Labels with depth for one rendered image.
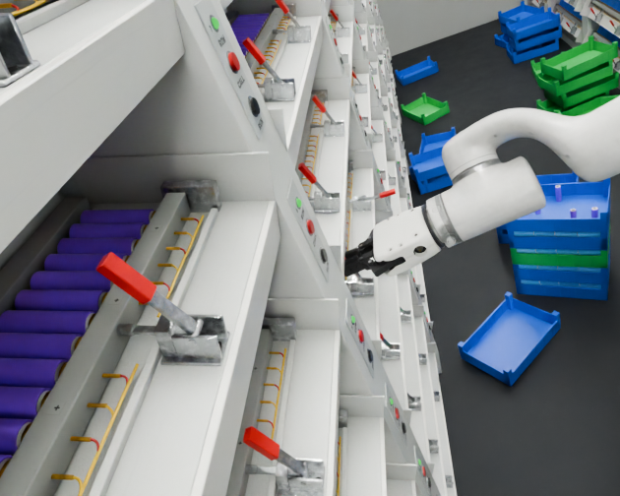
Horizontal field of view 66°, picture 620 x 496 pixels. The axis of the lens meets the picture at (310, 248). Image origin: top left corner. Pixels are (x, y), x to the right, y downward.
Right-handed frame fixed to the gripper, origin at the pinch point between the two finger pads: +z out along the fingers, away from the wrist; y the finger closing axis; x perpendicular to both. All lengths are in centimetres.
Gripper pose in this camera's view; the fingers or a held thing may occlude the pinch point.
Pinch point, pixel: (351, 262)
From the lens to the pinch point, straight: 82.9
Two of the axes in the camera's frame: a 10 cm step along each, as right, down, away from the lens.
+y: 0.8, -6.3, 7.7
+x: -5.6, -6.7, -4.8
